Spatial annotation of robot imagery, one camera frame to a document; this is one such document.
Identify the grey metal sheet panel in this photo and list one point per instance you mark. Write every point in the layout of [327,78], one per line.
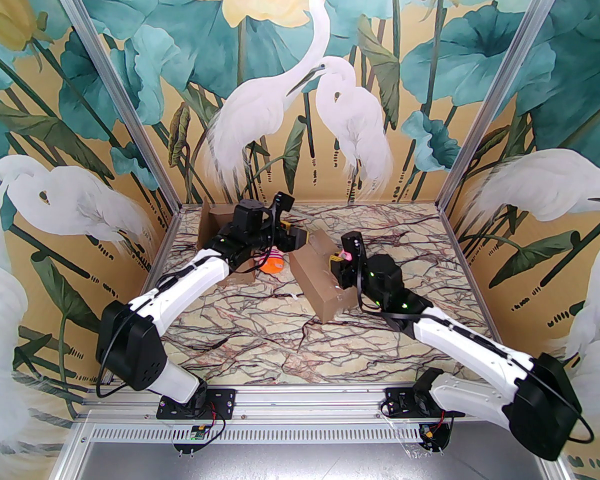
[305,463]

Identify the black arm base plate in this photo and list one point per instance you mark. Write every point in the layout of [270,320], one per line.
[397,400]
[225,399]

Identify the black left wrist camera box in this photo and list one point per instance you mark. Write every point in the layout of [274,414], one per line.
[252,215]

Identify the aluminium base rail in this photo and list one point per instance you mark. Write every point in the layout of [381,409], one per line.
[305,403]

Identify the small green circuit board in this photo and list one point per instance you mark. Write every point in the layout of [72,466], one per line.
[197,433]

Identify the perforated metal strip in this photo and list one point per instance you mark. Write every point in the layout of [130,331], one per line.
[305,434]

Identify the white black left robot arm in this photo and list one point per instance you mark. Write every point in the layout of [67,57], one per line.
[190,283]

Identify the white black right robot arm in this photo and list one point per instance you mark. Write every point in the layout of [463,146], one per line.
[460,343]

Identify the plush doll striped shirt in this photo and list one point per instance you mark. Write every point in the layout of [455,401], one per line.
[272,266]

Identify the aluminium table edge strip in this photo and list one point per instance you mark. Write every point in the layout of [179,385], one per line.
[165,242]
[466,268]

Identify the aluminium frame post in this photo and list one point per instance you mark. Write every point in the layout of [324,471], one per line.
[131,113]
[496,88]

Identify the pink utility knife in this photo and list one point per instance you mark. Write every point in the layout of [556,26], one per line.
[346,255]

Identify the small brown cardboard box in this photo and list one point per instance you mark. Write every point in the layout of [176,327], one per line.
[217,223]

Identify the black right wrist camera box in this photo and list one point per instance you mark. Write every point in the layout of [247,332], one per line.
[352,245]

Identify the yellow power connector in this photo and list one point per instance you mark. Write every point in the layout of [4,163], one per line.
[430,435]

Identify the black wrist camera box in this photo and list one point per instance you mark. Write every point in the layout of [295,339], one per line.
[352,245]
[252,215]

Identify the long brown cardboard box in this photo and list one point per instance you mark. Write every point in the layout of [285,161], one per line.
[315,288]

